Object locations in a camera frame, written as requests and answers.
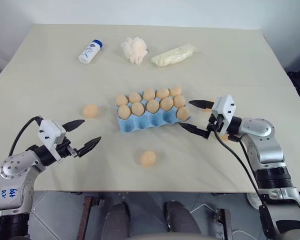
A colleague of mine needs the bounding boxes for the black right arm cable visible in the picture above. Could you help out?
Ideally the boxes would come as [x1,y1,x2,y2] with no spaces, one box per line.
[213,128,276,240]

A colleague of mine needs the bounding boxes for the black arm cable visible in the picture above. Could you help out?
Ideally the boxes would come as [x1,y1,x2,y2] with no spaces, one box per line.
[8,115,45,157]
[213,128,276,240]

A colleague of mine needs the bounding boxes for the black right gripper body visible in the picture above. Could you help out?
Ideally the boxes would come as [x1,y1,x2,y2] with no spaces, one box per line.
[206,112,227,133]

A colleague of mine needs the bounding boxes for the peach white mesh bath pouf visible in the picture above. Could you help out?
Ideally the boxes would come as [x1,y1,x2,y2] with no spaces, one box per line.
[120,36,149,65]

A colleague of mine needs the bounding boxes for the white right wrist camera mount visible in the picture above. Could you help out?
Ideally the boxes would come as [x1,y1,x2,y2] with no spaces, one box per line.
[211,94,239,133]

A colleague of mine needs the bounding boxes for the white bottle with blue cap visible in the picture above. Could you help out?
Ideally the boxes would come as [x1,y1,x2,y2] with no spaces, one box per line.
[77,39,105,64]

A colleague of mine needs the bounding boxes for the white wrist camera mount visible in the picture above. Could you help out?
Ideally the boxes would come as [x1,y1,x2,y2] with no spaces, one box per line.
[37,119,67,151]
[211,94,239,133]

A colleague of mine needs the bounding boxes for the white floor cable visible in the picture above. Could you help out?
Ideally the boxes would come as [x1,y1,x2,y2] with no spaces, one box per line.
[189,202,216,216]

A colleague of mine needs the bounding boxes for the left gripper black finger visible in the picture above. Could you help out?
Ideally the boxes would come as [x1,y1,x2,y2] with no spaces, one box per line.
[76,136,102,159]
[61,119,86,133]

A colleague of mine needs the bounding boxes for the clear bag of white filling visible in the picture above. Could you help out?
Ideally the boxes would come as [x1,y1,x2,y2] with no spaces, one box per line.
[150,42,198,68]

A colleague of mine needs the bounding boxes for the blue egg tray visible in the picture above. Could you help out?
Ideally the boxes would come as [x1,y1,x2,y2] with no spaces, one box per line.
[114,94,192,133]

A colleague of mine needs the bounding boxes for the dark rounded shape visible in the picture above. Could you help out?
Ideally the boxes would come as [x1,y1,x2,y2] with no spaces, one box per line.
[105,201,131,233]
[163,201,201,235]

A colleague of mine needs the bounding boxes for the white shoe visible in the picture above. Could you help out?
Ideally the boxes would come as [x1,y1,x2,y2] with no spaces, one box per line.
[246,192,262,208]

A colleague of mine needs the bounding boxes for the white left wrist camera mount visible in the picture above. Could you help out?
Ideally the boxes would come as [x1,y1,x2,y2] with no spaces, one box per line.
[37,119,67,151]

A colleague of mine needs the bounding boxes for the rusty metal table leg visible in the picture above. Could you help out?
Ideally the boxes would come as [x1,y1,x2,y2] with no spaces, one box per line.
[80,196,102,236]
[214,208,233,240]

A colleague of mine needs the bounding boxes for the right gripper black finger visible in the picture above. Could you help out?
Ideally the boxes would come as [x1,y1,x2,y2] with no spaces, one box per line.
[179,122,213,140]
[188,99,216,110]

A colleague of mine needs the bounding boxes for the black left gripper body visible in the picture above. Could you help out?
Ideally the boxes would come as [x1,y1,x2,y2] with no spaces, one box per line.
[55,138,80,164]

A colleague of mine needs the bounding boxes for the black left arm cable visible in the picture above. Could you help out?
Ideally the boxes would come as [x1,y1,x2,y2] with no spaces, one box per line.
[8,115,45,157]

